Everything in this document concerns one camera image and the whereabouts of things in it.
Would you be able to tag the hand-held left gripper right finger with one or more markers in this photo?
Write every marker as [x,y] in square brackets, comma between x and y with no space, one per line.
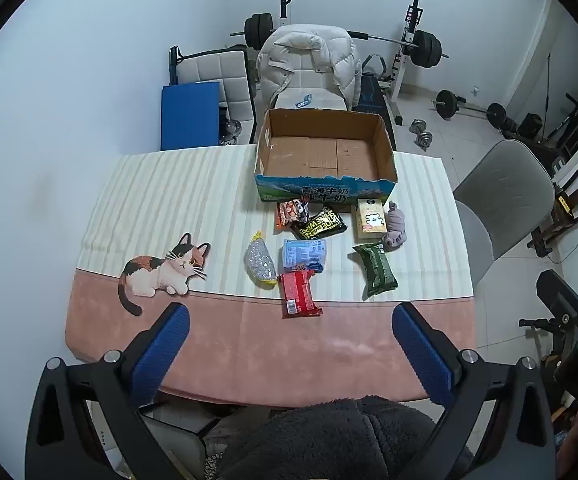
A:
[421,355]

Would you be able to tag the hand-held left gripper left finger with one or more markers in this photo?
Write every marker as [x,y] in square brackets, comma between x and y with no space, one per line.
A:
[161,355]

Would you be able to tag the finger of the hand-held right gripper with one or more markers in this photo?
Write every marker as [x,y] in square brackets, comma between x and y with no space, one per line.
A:
[559,295]

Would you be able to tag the green packet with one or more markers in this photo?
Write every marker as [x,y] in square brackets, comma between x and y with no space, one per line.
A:
[376,267]

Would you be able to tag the purple plush cloth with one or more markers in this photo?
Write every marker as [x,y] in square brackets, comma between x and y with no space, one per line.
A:
[395,227]

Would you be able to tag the silver steel wool scrubber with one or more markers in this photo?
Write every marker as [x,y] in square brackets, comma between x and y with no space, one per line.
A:
[261,262]

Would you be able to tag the red packet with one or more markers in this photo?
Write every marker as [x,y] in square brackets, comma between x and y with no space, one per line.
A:
[296,292]

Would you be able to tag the yellow tissue pack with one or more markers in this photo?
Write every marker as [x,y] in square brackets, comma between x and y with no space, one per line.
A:
[369,220]

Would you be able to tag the light blue tissue packet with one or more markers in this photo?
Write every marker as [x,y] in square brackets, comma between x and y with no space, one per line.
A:
[304,252]

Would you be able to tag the black yellow wipes packet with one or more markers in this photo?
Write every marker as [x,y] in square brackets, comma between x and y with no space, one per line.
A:
[319,225]

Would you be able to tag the orange snack packet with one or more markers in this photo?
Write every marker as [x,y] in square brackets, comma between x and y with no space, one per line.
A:
[291,212]

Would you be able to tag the cardboard box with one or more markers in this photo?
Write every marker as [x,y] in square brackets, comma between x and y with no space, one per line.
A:
[319,155]

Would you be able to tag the grey chair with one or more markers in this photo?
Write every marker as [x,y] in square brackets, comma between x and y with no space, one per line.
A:
[504,185]

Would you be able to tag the dark fleece clothing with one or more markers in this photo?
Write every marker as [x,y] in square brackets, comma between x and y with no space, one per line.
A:
[329,440]

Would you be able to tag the striped cat print tablecloth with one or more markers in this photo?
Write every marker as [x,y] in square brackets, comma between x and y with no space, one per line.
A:
[194,200]

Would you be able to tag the pile of black weights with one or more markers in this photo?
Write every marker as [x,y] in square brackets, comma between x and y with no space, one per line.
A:
[526,126]

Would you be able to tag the short barbell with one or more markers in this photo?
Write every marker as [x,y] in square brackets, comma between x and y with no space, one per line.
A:
[446,104]

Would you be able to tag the chrome dumbbells under chair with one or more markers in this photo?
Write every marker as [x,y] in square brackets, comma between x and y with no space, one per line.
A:
[230,132]

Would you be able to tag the blue board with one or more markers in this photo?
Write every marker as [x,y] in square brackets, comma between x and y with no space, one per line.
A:
[191,117]

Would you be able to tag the black weight bench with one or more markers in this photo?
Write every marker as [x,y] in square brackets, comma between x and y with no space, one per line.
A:
[371,95]

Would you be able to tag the beige padded chair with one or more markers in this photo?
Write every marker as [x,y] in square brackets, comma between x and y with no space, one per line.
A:
[321,97]

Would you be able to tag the small blue white packet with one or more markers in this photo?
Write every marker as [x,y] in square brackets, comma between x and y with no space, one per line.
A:
[304,101]

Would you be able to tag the white squat rack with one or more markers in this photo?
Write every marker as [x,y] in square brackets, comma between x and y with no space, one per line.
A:
[405,60]

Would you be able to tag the white quilted chair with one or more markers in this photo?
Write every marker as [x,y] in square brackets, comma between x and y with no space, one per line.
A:
[214,72]

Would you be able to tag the white puffer jacket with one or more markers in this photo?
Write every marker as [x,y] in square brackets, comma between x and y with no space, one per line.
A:
[314,55]

